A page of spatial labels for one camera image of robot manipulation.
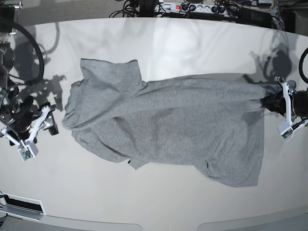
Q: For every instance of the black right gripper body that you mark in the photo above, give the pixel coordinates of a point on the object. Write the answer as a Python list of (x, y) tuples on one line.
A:
[(18, 116)]

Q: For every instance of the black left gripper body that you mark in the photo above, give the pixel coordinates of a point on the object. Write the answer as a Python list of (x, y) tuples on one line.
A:
[(299, 100)]

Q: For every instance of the grey t-shirt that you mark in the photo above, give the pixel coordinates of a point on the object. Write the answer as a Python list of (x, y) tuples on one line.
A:
[(215, 125)]

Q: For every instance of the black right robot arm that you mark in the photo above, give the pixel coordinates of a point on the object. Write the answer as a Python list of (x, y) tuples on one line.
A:
[(26, 85)]

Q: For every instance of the white slotted box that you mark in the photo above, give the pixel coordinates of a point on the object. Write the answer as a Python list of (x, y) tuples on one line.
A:
[(21, 207)]

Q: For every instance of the white power strip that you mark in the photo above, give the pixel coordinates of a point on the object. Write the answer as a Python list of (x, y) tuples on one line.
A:
[(224, 8)]

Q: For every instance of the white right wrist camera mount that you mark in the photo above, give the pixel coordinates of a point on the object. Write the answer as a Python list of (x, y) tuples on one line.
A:
[(26, 144)]

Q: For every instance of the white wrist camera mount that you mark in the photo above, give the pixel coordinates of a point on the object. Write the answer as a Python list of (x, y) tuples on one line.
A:
[(292, 122), (26, 144)]

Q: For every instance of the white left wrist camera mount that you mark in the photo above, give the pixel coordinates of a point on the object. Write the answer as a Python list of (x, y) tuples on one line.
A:
[(292, 122)]

